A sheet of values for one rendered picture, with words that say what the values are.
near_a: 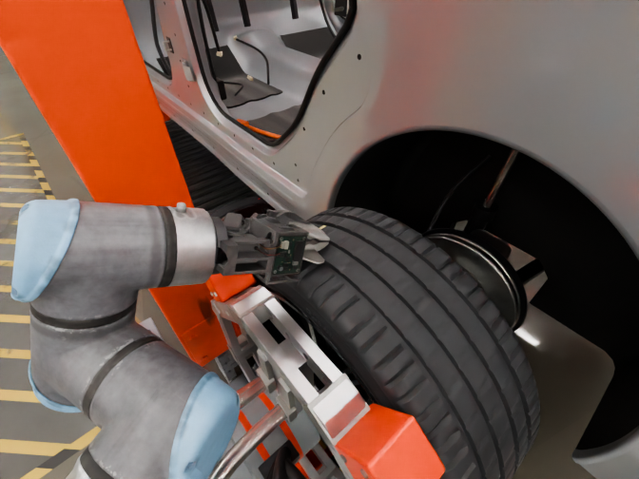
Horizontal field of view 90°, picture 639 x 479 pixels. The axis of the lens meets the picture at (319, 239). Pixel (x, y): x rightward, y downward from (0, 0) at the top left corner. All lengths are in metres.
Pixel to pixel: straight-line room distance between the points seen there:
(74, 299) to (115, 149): 0.35
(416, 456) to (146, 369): 0.29
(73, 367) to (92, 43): 0.43
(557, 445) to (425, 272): 1.44
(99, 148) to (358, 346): 0.51
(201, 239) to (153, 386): 0.14
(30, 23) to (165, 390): 0.48
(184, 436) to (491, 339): 0.42
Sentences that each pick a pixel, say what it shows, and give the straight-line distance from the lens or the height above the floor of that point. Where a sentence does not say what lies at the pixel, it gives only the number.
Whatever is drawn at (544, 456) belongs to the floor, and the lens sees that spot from 1.83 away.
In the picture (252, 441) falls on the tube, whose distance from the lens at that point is 0.56.
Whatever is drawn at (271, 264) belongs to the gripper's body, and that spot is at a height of 1.25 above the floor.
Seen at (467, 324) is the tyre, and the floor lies 1.14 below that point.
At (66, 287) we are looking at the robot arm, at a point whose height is 1.33.
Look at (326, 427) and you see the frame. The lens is 0.45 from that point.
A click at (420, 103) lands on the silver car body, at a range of 0.64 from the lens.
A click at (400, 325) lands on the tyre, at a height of 1.17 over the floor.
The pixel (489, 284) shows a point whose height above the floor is 0.94.
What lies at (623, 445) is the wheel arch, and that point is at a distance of 0.87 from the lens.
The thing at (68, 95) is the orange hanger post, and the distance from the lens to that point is 0.63.
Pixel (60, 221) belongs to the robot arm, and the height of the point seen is 1.37.
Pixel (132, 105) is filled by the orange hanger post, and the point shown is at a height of 1.35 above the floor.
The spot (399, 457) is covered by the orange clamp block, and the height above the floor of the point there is 1.15.
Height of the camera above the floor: 1.55
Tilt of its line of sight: 44 degrees down
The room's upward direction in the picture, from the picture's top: straight up
